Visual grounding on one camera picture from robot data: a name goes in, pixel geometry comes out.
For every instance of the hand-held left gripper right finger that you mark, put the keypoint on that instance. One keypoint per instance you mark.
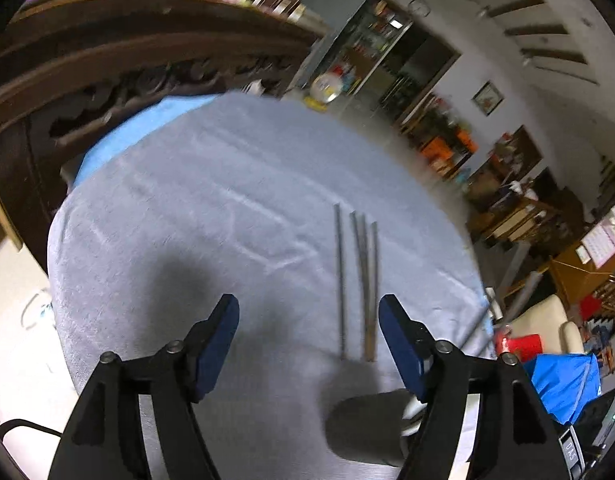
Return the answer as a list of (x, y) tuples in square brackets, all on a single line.
[(400, 340)]

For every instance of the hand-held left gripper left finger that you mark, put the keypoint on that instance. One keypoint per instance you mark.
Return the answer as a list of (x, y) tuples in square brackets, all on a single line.
[(218, 342)]

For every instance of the dark wooden chopstick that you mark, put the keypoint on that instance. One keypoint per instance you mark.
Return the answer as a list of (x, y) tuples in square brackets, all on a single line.
[(363, 330), (341, 285), (365, 260), (373, 285)]

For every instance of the large white plastic spoon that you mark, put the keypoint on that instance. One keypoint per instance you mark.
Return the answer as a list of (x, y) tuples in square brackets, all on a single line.
[(413, 406)]

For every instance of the black perforated utensil holder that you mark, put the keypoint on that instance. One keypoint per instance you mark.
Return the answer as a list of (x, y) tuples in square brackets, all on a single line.
[(362, 430)]

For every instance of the blue tarp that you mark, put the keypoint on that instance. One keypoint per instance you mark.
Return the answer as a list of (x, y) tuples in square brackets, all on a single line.
[(562, 385)]

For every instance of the red plastic cup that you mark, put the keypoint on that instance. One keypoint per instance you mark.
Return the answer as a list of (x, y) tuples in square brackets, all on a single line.
[(522, 345)]

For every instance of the grey towel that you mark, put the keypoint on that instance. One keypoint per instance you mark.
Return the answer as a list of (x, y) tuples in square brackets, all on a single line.
[(212, 220)]

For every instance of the beige chair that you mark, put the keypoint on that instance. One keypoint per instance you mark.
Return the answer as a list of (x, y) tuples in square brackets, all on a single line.
[(542, 315)]

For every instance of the wooden stair railing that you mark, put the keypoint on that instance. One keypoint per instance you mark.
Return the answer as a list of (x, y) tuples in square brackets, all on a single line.
[(522, 220)]

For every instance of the orange box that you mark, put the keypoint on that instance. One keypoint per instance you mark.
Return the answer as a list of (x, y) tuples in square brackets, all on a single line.
[(445, 147)]

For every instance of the light blue cloth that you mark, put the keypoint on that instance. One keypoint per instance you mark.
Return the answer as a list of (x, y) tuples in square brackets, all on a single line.
[(117, 145)]

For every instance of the framed picture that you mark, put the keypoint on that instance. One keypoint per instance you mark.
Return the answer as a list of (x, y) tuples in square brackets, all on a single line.
[(487, 99)]

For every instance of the round electric fan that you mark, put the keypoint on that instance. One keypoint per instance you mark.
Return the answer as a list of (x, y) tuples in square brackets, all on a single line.
[(326, 87)]

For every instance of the shelf with goods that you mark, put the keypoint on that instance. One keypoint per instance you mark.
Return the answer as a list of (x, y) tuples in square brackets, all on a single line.
[(377, 45)]

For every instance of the grey refrigerator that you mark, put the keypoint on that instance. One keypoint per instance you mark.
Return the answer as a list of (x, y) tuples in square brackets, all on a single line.
[(332, 5)]

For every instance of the wall calendar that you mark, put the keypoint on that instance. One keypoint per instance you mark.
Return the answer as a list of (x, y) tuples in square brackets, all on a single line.
[(605, 240)]

